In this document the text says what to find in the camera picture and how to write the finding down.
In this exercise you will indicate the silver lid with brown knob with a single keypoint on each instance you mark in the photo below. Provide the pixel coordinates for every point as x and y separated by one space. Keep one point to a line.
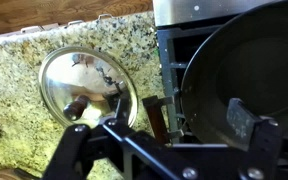
84 73

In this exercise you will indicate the large black frying pan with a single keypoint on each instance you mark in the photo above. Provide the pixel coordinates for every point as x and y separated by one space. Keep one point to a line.
250 66

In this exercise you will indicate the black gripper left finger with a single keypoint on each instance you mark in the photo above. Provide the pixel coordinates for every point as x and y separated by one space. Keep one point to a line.
74 150

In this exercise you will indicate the stainless steel gas stove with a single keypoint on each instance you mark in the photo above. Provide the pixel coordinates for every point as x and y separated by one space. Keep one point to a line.
184 13

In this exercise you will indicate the round wooden board stack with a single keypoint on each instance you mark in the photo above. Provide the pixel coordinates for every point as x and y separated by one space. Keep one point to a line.
12 174

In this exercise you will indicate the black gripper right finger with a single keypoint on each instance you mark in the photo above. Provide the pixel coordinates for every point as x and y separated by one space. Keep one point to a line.
264 146

